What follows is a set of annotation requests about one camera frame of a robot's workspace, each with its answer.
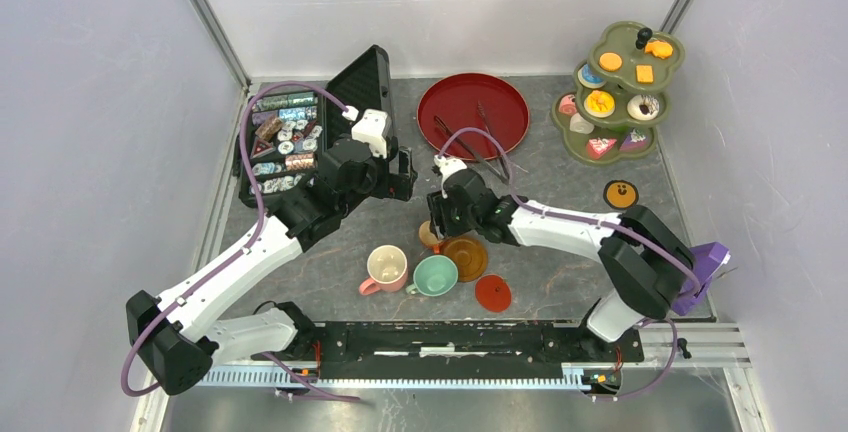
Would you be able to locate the small orange cup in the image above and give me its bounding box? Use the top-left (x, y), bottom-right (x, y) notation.
top-left (418, 220), bottom-right (443, 254)

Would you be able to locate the brown saucer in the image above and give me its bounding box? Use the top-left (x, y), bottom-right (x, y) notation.
top-left (440, 237), bottom-right (488, 283)

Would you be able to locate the mint green cup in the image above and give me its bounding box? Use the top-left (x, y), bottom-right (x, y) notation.
top-left (405, 255), bottom-right (459, 297)

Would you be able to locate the pink mug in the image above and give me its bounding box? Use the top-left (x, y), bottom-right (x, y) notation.
top-left (359, 245), bottom-right (408, 296)

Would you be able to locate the red round coaster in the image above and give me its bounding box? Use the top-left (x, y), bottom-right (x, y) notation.
top-left (475, 274), bottom-right (512, 313)

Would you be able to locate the white roll cake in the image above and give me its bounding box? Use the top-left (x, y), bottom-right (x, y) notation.
top-left (569, 113), bottom-right (595, 135)

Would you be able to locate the pink roll cake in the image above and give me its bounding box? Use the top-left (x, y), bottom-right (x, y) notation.
top-left (557, 93), bottom-right (577, 117)

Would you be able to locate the pink strawberry cake slice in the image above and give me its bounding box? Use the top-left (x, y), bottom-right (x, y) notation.
top-left (586, 137), bottom-right (617, 160)

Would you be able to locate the orange smiley coaster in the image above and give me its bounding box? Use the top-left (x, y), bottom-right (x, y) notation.
top-left (603, 180), bottom-right (640, 210)

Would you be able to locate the yellow frosted donut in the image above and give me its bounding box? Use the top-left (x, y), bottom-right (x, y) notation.
top-left (584, 89), bottom-right (616, 118)

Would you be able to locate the blue frosted donut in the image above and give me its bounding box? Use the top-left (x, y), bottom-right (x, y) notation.
top-left (577, 63), bottom-right (606, 89)

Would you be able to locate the purple triangle cake slice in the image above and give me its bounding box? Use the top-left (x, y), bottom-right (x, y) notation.
top-left (619, 129), bottom-right (652, 154)

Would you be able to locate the white chocolate donut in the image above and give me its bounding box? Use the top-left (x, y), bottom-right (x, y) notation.
top-left (627, 94), bottom-right (662, 122)

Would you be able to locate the round orange cookie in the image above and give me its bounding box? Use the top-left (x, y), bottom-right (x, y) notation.
top-left (598, 52), bottom-right (623, 72)

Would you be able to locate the orange square cracker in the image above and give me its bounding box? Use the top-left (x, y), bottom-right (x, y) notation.
top-left (635, 64), bottom-right (654, 84)

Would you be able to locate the orange bear cookie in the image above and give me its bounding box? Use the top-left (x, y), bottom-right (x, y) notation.
top-left (644, 40), bottom-right (675, 60)

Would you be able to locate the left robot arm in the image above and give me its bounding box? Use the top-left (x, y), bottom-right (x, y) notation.
top-left (121, 138), bottom-right (417, 397)

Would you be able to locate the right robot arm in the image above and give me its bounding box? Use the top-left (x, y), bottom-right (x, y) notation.
top-left (427, 162), bottom-right (700, 360)

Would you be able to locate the red round tray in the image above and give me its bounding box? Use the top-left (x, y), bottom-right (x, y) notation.
top-left (417, 73), bottom-right (530, 152)

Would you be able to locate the black open case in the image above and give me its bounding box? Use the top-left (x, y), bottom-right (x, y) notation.
top-left (246, 45), bottom-right (393, 201)

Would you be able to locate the green three-tier stand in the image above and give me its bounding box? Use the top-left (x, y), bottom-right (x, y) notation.
top-left (551, 21), bottom-right (686, 166)

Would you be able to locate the purple plastic holder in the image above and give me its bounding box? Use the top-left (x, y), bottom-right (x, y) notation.
top-left (671, 242), bottom-right (731, 316)

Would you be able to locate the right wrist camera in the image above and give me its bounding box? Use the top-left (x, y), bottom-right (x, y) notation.
top-left (434, 155), bottom-right (468, 199)

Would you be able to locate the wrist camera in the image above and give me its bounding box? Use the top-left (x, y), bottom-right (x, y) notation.
top-left (434, 155), bottom-right (468, 199)
top-left (351, 109), bottom-right (391, 159)

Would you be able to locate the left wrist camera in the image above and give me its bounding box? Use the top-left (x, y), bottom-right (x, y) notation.
top-left (351, 109), bottom-right (391, 159)

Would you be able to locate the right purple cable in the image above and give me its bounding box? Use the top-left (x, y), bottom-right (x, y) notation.
top-left (434, 126), bottom-right (704, 402)

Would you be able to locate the purple cable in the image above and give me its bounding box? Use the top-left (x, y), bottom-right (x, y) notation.
top-left (120, 81), bottom-right (362, 405)
top-left (434, 126), bottom-right (704, 402)

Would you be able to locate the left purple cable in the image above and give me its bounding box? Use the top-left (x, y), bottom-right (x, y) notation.
top-left (120, 81), bottom-right (362, 405)

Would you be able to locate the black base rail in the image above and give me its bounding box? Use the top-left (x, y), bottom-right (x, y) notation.
top-left (257, 301), bottom-right (645, 380)

